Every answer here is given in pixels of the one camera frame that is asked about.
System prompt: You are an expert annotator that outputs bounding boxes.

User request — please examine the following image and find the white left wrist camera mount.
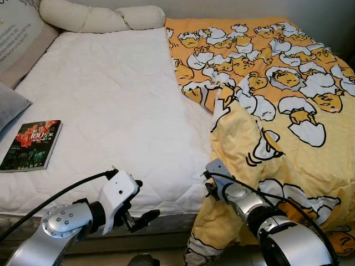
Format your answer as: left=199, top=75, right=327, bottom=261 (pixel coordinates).
left=100, top=171, right=139, bottom=233

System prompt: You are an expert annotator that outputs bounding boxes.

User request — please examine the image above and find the grey fabric bed frame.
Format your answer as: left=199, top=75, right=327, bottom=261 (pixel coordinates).
left=0, top=213, right=214, bottom=258

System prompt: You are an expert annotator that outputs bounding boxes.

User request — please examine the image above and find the white quilted mattress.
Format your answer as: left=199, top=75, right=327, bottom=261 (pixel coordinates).
left=0, top=28, right=222, bottom=217

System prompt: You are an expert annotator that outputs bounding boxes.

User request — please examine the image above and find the dark red cover book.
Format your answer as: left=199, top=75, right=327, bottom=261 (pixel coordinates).
left=0, top=120, right=63, bottom=172

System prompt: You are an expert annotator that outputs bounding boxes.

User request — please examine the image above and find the yellow egg cartoon blanket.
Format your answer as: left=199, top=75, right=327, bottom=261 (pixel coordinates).
left=165, top=17, right=355, bottom=266

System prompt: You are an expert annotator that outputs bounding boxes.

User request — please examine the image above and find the large printed beige pillow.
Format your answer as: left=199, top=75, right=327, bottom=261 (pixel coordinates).
left=0, top=0, right=60, bottom=89

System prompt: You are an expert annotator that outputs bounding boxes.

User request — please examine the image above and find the small grey pillow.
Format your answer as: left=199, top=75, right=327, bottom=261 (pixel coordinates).
left=0, top=83, right=32, bottom=132

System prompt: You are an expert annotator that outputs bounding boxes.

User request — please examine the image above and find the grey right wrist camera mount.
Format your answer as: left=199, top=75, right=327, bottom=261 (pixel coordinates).
left=206, top=159, right=236, bottom=192

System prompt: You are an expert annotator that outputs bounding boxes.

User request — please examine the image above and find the long beige knotted cushion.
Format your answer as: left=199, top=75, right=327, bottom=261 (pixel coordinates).
left=39, top=0, right=166, bottom=33

